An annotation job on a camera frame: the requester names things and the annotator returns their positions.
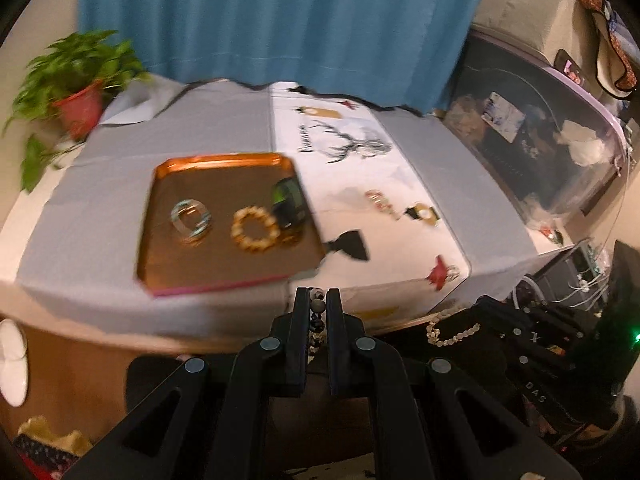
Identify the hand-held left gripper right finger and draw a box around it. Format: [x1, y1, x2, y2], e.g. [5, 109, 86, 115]
[325, 287, 583, 480]

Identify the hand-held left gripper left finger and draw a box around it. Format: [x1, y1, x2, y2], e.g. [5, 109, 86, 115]
[65, 287, 313, 480]

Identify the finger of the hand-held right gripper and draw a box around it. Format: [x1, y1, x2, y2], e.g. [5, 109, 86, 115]
[472, 294, 548, 333]
[477, 332, 536, 401]

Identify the dark bead bracelet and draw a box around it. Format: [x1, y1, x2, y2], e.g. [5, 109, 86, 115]
[307, 287, 326, 356]

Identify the white pearl bracelet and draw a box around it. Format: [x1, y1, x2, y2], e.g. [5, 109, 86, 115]
[425, 310, 482, 347]

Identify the copper metal tray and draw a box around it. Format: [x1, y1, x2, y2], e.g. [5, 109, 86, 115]
[136, 152, 326, 297]

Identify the wooden bead bracelet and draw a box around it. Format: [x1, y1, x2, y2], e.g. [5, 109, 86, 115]
[230, 206, 282, 253]

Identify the green black wristband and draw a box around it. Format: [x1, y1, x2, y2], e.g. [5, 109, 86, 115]
[270, 177, 307, 231]

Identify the silver metal bangle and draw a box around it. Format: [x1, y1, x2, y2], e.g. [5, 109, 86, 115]
[177, 209, 214, 247]

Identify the clear plastic storage box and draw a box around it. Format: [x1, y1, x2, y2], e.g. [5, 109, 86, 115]
[442, 30, 633, 233]

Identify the grey white printed tablecloth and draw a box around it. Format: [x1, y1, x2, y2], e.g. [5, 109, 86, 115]
[0, 77, 538, 336]

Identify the yellow cloth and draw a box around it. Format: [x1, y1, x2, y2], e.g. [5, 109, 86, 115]
[17, 415, 93, 458]

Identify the white slipper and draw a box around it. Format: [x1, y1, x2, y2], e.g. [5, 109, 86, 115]
[0, 319, 28, 408]

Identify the beige fabric bag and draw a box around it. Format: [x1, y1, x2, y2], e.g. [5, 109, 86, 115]
[470, 0, 601, 68]

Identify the red flower pot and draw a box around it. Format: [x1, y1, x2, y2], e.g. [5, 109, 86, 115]
[52, 80, 106, 141]

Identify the blue curtain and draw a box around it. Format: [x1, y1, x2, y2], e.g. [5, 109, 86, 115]
[77, 0, 496, 116]

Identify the green leafy plant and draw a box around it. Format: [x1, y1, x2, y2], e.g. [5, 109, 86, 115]
[0, 30, 151, 193]

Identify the pink crystal bead bracelet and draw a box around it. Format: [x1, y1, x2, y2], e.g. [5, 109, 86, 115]
[365, 189, 401, 221]

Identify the patterned strap bag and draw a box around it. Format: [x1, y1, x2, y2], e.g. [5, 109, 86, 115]
[575, 0, 640, 101]

